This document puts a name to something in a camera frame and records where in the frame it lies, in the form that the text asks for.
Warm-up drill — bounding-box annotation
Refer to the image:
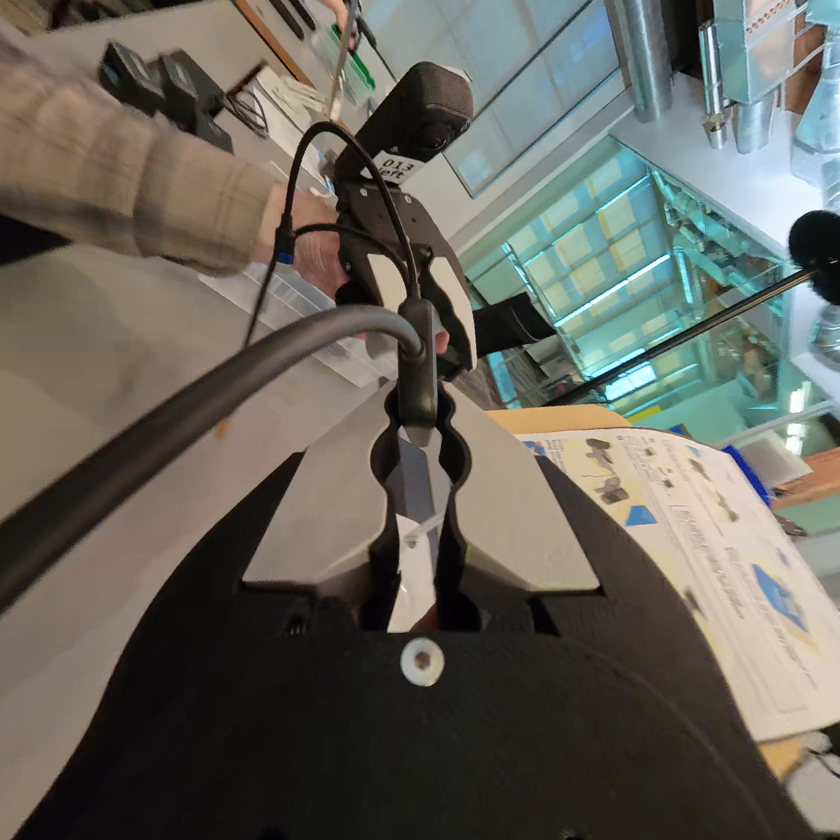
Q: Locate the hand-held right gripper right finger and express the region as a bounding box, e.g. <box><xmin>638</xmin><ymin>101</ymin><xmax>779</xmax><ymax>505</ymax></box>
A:
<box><xmin>437</xmin><ymin>385</ymin><xmax>602</xmax><ymax>628</ymax></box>

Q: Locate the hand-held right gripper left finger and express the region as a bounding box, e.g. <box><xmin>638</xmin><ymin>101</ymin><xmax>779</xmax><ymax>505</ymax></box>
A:
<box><xmin>243</xmin><ymin>388</ymin><xmax>401</xmax><ymax>628</ymax></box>

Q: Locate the clear plastic bin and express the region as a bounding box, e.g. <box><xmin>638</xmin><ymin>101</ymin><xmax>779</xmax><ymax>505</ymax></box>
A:
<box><xmin>197</xmin><ymin>158</ymin><xmax>401</xmax><ymax>388</ymax></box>

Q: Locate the instruction sheet on stand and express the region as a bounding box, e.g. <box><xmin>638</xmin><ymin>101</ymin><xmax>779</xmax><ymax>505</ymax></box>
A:
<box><xmin>486</xmin><ymin>405</ymin><xmax>808</xmax><ymax>782</ymax></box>

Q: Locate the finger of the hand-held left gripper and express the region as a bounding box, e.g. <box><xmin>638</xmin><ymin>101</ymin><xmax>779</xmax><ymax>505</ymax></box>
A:
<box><xmin>423</xmin><ymin>254</ymin><xmax>476</xmax><ymax>375</ymax></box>
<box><xmin>365</xmin><ymin>252</ymin><xmax>414</xmax><ymax>316</ymax></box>

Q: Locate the green plastic bin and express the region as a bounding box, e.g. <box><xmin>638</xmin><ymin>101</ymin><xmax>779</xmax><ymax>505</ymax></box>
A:
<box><xmin>329</xmin><ymin>20</ymin><xmax>379</xmax><ymax>93</ymax></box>

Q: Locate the person's left forearm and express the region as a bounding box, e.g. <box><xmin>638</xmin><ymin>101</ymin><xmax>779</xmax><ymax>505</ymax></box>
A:
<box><xmin>0</xmin><ymin>33</ymin><xmax>296</xmax><ymax>277</ymax></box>

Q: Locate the person's left hand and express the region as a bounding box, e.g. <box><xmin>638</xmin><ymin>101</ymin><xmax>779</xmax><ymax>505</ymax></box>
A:
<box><xmin>269</xmin><ymin>184</ymin><xmax>353</xmax><ymax>303</ymax></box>

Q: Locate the small black adapter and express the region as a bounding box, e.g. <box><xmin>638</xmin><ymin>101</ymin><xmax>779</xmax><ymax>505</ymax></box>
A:
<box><xmin>99</xmin><ymin>42</ymin><xmax>169</xmax><ymax>116</ymax></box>
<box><xmin>155</xmin><ymin>50</ymin><xmax>237</xmax><ymax>156</ymax></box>

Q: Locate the printed instruction sheet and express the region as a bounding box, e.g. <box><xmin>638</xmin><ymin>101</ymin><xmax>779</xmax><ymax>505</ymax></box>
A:
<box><xmin>523</xmin><ymin>427</ymin><xmax>840</xmax><ymax>742</ymax></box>

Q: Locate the slim hub black cable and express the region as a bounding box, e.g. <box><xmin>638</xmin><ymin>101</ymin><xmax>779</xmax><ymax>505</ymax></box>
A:
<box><xmin>0</xmin><ymin>305</ymin><xmax>427</xmax><ymax>611</ymax></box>

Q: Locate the black pole stand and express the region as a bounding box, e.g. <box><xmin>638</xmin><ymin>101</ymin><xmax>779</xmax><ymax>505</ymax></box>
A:
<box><xmin>552</xmin><ymin>210</ymin><xmax>840</xmax><ymax>408</ymax></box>

